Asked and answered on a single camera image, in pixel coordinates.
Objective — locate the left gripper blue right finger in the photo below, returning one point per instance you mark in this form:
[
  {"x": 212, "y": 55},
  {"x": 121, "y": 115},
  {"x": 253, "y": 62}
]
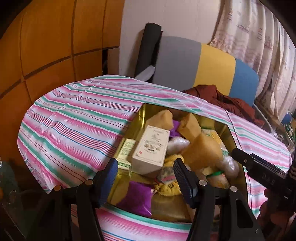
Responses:
[{"x": 186, "y": 180}]

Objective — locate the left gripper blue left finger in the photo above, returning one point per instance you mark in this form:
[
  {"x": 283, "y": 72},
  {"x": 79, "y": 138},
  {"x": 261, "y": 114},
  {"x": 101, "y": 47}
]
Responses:
[{"x": 106, "y": 180}]

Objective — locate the yellow plush toy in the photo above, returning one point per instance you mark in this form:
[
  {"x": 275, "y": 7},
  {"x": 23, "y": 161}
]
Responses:
[{"x": 166, "y": 183}]

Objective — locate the green-edged snack packet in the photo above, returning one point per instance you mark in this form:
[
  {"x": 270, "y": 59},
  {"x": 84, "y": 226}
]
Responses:
[
  {"x": 124, "y": 153},
  {"x": 218, "y": 180}
]

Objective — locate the white bubble-wrap bundle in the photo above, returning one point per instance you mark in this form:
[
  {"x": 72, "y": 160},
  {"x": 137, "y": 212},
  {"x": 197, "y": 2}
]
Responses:
[
  {"x": 176, "y": 144},
  {"x": 229, "y": 166}
]

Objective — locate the purple candy pouch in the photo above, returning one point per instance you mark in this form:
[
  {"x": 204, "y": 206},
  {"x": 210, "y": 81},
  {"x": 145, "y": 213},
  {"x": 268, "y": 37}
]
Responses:
[
  {"x": 174, "y": 131},
  {"x": 138, "y": 199}
]

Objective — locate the cream printed carton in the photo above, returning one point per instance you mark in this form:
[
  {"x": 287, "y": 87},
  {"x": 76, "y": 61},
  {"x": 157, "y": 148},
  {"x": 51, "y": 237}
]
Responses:
[{"x": 149, "y": 154}]

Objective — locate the person's right hand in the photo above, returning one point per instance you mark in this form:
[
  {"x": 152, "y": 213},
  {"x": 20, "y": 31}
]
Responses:
[{"x": 275, "y": 221}]

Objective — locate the gold tin box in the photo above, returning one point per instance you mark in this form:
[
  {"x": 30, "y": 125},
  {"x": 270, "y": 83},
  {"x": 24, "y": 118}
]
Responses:
[{"x": 168, "y": 208}]

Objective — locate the blue desk fan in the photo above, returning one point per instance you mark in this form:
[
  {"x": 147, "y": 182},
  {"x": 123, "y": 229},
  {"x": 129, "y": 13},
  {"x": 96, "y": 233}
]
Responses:
[{"x": 287, "y": 118}]

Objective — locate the striped pink green tablecloth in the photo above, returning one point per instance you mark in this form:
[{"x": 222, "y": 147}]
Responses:
[{"x": 71, "y": 132}]

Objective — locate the dark red cloth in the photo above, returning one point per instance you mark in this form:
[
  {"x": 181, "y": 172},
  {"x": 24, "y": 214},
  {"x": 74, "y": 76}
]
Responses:
[{"x": 236, "y": 106}]

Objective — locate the grey yellow blue chair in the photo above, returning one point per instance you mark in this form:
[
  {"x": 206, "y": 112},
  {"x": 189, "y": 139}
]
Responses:
[{"x": 182, "y": 64}]

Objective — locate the black rolled mat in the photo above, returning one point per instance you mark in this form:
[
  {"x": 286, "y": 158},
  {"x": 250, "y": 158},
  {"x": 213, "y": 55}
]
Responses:
[{"x": 149, "y": 47}]

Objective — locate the patterned beige curtain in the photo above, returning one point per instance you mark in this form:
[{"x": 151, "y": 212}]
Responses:
[{"x": 251, "y": 33}]

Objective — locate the wooden wardrobe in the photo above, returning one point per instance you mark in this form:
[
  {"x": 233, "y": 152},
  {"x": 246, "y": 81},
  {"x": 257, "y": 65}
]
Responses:
[{"x": 49, "y": 44}]

